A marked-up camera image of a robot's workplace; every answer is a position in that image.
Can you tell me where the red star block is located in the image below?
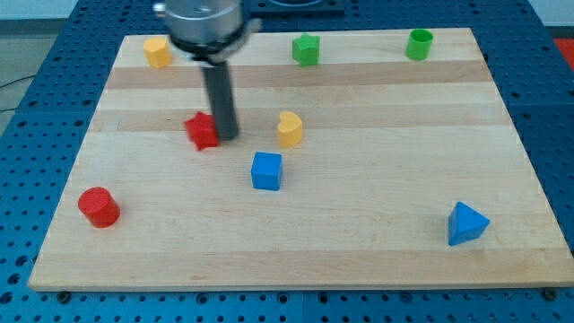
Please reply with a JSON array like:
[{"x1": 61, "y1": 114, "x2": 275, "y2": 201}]
[{"x1": 183, "y1": 111, "x2": 219, "y2": 151}]

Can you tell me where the black floor cable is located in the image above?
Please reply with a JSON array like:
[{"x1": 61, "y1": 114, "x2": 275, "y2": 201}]
[{"x1": 0, "y1": 74, "x2": 36, "y2": 113}]

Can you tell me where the light wooden board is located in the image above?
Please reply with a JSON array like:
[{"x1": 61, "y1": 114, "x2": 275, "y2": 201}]
[{"x1": 29, "y1": 28, "x2": 573, "y2": 292}]

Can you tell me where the green cylinder block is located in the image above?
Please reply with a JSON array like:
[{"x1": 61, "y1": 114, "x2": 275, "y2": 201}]
[{"x1": 405, "y1": 29, "x2": 434, "y2": 61}]

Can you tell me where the red cylinder block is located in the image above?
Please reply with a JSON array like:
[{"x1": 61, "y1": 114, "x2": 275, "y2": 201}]
[{"x1": 77, "y1": 187, "x2": 121, "y2": 228}]

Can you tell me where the blue cube block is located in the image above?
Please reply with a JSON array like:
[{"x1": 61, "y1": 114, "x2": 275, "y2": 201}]
[{"x1": 250, "y1": 152, "x2": 283, "y2": 191}]

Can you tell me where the green star block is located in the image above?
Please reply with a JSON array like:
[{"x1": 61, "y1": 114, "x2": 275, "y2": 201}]
[{"x1": 291, "y1": 33, "x2": 320, "y2": 66}]

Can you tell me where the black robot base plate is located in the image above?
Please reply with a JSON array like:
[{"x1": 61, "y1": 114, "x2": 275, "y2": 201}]
[{"x1": 247, "y1": 0, "x2": 344, "y2": 16}]

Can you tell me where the yellow heart block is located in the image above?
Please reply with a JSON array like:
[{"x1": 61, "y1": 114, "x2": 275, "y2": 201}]
[{"x1": 277, "y1": 111, "x2": 303, "y2": 148}]

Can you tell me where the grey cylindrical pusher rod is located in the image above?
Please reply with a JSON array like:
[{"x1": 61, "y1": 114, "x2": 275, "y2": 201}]
[{"x1": 202, "y1": 62, "x2": 239, "y2": 141}]

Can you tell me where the blue triangle block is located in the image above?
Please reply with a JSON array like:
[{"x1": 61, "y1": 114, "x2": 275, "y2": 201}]
[{"x1": 448, "y1": 202, "x2": 490, "y2": 246}]

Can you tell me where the yellow hexagon block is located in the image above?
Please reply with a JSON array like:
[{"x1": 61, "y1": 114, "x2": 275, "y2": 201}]
[{"x1": 143, "y1": 37, "x2": 172, "y2": 68}]

